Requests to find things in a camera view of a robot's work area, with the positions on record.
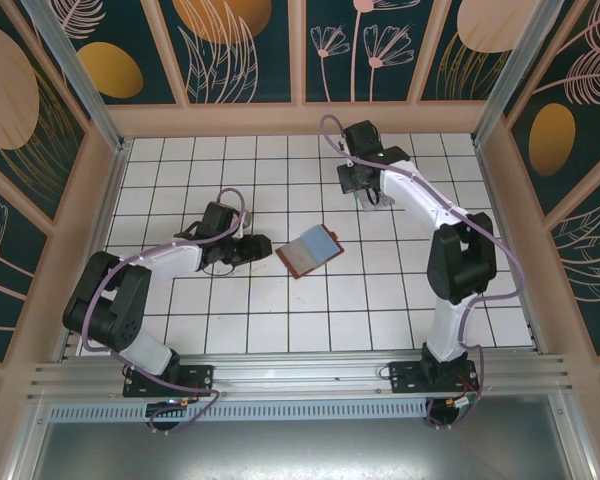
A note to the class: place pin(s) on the aluminium mounting rail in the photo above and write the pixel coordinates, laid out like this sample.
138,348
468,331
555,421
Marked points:
300,372

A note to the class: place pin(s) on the aluminium frame post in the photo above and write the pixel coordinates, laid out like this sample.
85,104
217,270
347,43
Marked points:
515,65
75,65

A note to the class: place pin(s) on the green circuit board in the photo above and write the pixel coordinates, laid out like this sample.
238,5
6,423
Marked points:
461,404

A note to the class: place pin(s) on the brown leather card holder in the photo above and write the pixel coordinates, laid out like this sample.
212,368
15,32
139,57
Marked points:
322,245

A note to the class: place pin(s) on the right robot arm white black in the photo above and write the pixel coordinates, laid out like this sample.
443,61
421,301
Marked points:
415,187

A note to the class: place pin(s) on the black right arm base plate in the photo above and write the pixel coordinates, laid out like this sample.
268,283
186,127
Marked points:
405,377

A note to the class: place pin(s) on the steel sheet panel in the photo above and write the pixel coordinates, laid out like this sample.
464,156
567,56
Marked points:
300,450

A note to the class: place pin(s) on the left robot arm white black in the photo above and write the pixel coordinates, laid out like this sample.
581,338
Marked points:
145,352

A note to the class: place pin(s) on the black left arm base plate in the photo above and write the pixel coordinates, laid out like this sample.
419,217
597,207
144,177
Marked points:
200,380

